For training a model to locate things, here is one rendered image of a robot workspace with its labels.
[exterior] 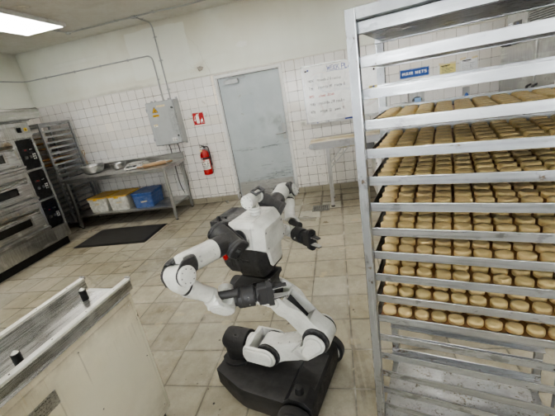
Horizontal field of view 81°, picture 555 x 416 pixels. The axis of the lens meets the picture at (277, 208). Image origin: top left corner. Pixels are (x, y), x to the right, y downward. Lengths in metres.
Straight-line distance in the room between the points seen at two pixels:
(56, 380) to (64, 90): 5.91
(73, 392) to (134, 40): 5.35
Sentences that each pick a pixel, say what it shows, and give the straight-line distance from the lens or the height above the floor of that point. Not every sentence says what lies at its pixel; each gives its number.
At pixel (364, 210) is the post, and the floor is 1.23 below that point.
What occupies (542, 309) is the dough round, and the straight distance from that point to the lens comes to 1.33.
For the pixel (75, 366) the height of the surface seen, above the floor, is 0.75.
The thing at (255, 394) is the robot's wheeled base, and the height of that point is 0.17.
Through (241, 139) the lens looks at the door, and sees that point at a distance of 5.62.
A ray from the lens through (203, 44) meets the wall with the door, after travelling 5.72.
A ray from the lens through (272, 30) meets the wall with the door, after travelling 5.46.
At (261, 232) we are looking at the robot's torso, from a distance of 1.48.
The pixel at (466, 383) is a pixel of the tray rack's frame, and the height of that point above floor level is 0.15.
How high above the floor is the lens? 1.63
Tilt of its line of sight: 19 degrees down
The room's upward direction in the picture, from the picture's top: 10 degrees counter-clockwise
